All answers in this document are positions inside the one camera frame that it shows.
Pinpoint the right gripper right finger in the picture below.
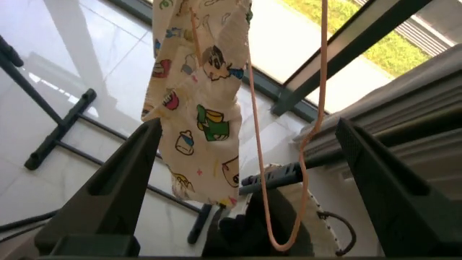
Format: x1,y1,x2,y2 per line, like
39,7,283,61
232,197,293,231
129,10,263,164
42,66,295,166
335,117,462,258

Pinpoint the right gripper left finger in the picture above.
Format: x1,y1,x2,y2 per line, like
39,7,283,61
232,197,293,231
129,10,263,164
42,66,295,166
34,117,163,258

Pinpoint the cream printed garment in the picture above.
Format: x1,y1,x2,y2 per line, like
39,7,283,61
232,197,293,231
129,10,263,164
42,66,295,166
141,0,253,209

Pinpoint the black garment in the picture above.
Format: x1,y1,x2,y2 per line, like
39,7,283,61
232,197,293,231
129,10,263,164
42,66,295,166
201,187,315,258

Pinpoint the pink clothes hanger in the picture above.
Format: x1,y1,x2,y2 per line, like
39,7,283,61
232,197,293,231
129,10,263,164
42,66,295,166
246,0,329,253
189,6,204,68

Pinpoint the white laundry basket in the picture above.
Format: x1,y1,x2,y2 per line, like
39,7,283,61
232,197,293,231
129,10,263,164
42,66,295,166
212,164,358,258

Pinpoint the black clothes rack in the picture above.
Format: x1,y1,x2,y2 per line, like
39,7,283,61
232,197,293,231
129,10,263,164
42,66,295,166
0,34,344,245

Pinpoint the grey curtain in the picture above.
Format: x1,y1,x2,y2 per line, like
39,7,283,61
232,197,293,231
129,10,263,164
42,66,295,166
294,43,462,203

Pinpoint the window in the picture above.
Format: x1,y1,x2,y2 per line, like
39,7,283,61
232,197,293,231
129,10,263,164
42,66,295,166
108,0,462,124

